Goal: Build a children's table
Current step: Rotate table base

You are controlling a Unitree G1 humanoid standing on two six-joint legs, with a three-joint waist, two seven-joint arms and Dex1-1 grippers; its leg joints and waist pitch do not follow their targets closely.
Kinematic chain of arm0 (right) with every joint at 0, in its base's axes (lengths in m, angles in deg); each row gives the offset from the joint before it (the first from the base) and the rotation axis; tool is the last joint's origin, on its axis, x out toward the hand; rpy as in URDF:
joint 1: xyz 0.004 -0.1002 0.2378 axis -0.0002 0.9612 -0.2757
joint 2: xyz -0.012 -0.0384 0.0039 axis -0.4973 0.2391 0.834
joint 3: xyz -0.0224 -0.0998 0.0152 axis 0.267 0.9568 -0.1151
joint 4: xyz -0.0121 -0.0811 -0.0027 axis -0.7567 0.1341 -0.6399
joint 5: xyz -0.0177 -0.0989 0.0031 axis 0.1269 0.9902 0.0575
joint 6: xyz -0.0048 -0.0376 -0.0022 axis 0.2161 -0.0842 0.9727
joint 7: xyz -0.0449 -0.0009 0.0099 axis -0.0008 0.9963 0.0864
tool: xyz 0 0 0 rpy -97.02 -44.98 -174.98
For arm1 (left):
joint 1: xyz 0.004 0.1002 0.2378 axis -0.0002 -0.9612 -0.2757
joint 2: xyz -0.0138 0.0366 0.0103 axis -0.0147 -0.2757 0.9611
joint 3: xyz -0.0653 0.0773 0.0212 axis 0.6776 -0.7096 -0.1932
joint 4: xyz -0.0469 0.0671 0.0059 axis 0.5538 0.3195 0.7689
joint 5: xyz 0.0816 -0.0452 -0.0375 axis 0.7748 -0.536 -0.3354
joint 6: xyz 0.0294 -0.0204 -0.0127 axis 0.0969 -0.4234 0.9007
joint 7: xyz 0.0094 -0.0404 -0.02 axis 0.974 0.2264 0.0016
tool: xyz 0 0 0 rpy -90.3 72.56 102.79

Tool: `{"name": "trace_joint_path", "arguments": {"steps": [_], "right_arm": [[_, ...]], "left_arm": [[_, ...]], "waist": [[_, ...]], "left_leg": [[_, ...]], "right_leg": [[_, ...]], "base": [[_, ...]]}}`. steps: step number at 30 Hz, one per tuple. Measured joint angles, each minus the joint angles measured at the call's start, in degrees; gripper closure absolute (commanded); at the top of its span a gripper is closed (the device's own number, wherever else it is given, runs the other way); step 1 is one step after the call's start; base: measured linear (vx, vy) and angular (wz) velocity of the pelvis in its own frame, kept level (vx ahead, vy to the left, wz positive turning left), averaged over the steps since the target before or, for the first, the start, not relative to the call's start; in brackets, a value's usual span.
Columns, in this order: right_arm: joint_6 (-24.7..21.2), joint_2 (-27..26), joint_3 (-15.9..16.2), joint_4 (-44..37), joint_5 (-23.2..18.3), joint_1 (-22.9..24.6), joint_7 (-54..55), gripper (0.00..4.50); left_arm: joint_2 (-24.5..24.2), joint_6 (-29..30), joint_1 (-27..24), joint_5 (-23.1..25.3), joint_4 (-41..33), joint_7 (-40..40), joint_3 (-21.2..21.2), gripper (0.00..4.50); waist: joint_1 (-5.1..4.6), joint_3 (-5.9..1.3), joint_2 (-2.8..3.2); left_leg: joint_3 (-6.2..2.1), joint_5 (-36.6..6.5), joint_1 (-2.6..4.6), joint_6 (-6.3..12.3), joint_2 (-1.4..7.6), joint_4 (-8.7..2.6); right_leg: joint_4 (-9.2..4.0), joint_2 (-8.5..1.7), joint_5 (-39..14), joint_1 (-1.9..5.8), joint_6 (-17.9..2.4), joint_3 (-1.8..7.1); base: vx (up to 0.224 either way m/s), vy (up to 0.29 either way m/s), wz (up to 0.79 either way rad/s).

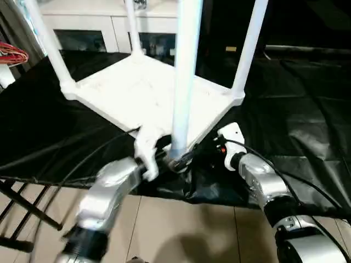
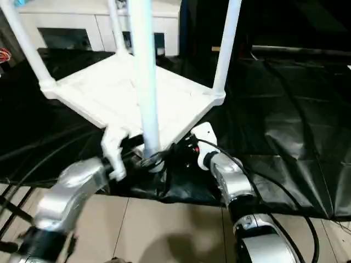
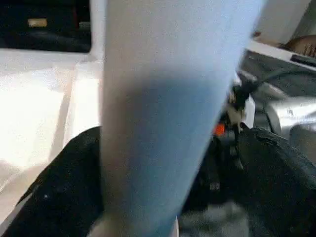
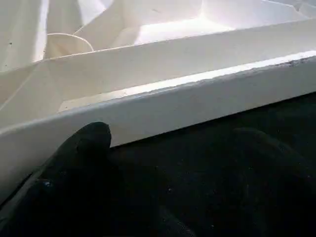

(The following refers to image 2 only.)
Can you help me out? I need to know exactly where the black plastic mat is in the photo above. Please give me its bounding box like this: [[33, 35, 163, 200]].
[[0, 47, 351, 220]]

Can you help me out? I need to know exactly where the long black bar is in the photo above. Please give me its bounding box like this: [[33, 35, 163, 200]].
[[250, 46, 351, 58]]

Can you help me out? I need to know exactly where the black folding table frame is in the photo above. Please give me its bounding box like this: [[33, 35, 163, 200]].
[[0, 184, 31, 254]]

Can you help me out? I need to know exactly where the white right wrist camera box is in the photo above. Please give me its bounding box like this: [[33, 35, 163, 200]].
[[190, 123, 219, 170]]

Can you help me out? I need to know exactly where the white plastic table leg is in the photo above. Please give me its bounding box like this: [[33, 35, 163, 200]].
[[0, 0, 56, 93], [107, 0, 131, 56], [128, 0, 167, 172], [212, 0, 242, 104]]

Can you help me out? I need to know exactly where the white plastic table top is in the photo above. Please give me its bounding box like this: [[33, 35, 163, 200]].
[[39, 52, 227, 161]]

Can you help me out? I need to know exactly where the red wire basket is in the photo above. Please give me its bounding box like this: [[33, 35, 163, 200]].
[[0, 47, 13, 64]]

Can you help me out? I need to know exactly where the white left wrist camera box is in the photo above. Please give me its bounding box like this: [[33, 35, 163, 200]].
[[101, 127, 131, 181]]

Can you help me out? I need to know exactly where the white sideboard with glass doors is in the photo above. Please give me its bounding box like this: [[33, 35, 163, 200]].
[[14, 0, 182, 58]]

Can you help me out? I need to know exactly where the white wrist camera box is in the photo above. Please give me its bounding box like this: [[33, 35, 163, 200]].
[[190, 123, 219, 170], [101, 127, 131, 181]]

